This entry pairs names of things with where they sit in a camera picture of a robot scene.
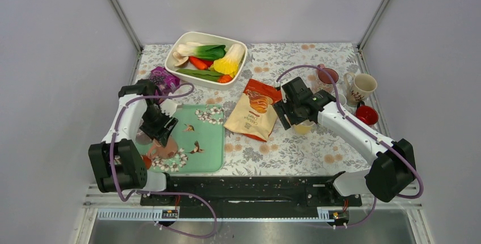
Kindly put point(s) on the salmon brown mug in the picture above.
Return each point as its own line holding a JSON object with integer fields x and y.
{"x": 163, "y": 152}

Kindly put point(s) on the yellow mug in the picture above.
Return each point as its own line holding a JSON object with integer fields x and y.
{"x": 304, "y": 127}

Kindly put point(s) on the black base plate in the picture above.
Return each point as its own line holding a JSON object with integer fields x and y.
{"x": 250, "y": 197}

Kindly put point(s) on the green floral tray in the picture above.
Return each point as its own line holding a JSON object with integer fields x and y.
{"x": 199, "y": 134}

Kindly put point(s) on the white rectangular vegetable bin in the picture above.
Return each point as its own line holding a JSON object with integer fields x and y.
{"x": 198, "y": 38}

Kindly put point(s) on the toy yellow cabbage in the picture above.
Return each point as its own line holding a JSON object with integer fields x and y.
{"x": 230, "y": 62}

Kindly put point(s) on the purple snack packet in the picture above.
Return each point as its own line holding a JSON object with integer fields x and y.
{"x": 164, "y": 80}

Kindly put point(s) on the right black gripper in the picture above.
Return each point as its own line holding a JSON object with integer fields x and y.
{"x": 281, "y": 109}

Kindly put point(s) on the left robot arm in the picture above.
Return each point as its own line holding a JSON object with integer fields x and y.
{"x": 116, "y": 161}

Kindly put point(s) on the small pink mug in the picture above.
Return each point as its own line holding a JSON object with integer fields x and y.
{"x": 341, "y": 99}

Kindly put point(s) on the toy mushroom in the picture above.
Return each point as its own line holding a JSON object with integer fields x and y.
{"x": 180, "y": 60}

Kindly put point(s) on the toy green cucumber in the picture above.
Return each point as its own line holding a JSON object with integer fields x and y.
{"x": 202, "y": 74}

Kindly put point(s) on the small orange mug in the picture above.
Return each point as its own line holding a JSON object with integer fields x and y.
{"x": 147, "y": 161}

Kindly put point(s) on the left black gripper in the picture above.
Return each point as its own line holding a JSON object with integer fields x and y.
{"x": 160, "y": 133}

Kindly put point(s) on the large pink patterned mug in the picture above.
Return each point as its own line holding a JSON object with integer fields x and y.
{"x": 328, "y": 78}

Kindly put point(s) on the cassava chips bag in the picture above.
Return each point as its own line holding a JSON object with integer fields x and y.
{"x": 254, "y": 115}

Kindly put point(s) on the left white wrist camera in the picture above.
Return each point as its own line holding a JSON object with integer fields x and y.
{"x": 168, "y": 107}

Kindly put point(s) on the red mug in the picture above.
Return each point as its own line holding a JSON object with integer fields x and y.
{"x": 366, "y": 114}

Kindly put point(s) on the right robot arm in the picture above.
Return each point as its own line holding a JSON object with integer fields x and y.
{"x": 391, "y": 162}

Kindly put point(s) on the cream floral mug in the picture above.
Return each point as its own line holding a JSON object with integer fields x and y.
{"x": 359, "y": 87}

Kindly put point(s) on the toy bok choy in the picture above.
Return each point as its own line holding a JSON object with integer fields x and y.
{"x": 204, "y": 52}

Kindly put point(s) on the toy orange carrot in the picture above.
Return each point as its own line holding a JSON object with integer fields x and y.
{"x": 200, "y": 64}

